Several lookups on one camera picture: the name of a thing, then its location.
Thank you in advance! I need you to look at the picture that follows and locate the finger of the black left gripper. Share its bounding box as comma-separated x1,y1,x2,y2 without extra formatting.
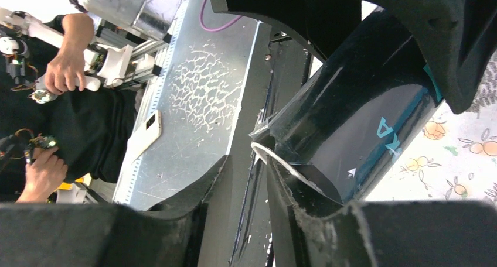
365,0,496,114
210,0,362,62

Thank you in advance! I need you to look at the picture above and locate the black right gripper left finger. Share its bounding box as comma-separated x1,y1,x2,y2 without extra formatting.
1,156,229,266

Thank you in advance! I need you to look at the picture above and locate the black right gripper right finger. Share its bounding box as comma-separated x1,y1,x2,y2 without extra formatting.
267,158,496,266

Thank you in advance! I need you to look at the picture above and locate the black shuttlecock tube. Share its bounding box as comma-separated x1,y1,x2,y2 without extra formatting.
258,8,442,204

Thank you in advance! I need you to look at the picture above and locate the operator lower hand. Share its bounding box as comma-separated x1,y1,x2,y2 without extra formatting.
16,147,68,203

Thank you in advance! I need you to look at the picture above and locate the operator upper hand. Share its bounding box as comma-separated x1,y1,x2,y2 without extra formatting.
44,50,86,95

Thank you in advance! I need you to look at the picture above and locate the floral patterned table mat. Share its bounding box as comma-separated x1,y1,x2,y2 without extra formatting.
366,54,496,205

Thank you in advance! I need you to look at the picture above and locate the operator black shirt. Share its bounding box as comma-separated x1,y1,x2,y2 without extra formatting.
1,13,144,202

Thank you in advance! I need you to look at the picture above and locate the white smartphone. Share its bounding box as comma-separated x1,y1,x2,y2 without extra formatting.
123,110,162,165

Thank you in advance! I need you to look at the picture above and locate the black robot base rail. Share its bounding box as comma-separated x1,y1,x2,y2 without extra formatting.
228,23,312,266

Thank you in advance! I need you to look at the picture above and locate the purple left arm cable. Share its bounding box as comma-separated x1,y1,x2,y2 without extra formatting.
199,0,243,33

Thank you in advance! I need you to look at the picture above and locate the white teleoperation handle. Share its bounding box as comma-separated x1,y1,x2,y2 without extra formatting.
30,44,135,105

